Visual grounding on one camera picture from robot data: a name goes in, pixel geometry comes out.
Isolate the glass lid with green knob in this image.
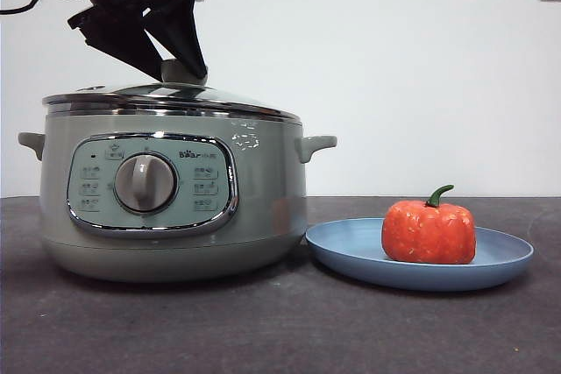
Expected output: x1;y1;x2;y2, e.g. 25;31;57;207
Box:
41;58;303;124

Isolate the orange pumpkin with green stem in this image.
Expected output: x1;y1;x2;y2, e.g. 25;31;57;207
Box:
380;184;477;265

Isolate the pale green electric steamer pot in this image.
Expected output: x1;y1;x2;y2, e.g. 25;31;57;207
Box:
17;109;338;285

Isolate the blue round plate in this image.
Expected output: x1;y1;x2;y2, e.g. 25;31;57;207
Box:
304;217;535;293

